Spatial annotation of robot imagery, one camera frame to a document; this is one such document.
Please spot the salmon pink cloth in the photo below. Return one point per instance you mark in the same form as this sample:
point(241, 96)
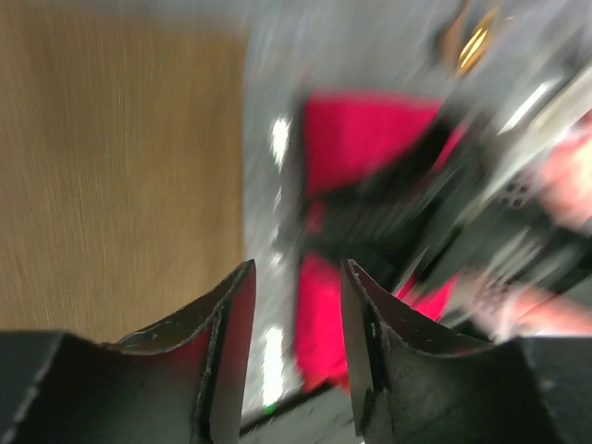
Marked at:
point(566, 184)

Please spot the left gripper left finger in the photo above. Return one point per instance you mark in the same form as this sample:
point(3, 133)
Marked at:
point(179, 380)

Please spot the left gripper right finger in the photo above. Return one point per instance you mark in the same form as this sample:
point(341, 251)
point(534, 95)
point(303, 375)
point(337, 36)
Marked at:
point(416, 381)

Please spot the brown fabric napkin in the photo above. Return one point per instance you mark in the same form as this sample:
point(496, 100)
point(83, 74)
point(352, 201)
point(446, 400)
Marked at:
point(120, 168)

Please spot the white plastic basket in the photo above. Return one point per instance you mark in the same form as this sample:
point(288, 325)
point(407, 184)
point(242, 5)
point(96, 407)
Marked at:
point(532, 278)

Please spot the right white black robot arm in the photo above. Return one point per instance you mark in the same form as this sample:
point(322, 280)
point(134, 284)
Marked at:
point(468, 189)

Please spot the gold spoon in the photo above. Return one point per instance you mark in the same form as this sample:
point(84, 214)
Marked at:
point(481, 40)

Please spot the copper brown spoon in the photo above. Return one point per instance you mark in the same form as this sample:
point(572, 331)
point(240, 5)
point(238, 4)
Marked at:
point(449, 38)

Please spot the red folded cloth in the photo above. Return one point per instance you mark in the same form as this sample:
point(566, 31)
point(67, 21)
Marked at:
point(368, 162)

